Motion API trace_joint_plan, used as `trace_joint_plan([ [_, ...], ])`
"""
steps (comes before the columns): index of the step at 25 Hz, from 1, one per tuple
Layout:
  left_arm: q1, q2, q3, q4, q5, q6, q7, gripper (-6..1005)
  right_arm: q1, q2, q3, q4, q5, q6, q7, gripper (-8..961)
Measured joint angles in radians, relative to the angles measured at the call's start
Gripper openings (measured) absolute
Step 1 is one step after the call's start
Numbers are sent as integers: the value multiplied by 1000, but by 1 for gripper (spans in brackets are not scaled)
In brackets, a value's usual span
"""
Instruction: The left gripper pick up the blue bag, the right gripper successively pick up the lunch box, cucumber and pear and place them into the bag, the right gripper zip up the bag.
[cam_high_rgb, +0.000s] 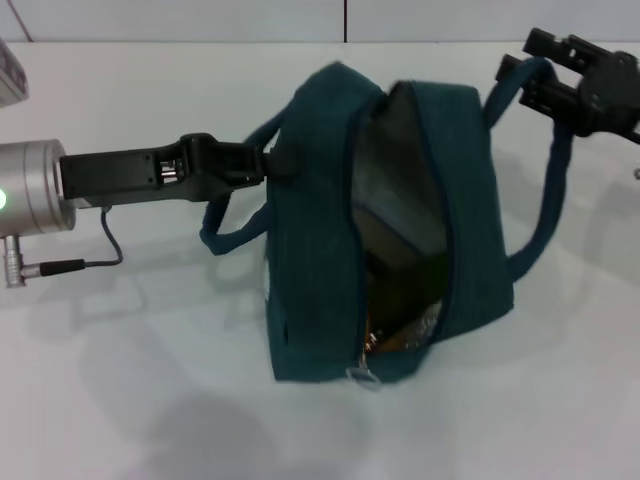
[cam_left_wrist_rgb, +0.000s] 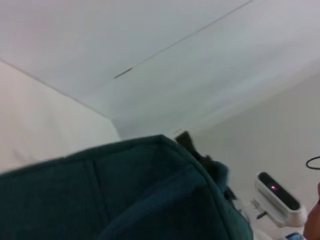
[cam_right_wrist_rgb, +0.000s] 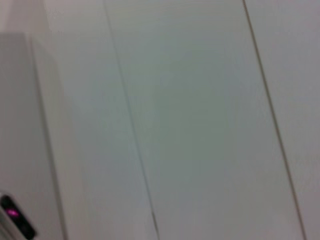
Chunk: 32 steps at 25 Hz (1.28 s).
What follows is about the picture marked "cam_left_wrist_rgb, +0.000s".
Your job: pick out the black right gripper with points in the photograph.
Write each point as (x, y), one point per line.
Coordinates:
(197, 152)

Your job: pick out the dark teal fabric lunch bag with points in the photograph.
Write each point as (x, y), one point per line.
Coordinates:
(100, 200)

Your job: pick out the blue labelled bottle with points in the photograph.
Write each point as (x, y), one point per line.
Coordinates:
(295, 236)

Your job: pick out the white robot head camera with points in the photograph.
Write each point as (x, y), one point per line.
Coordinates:
(277, 197)

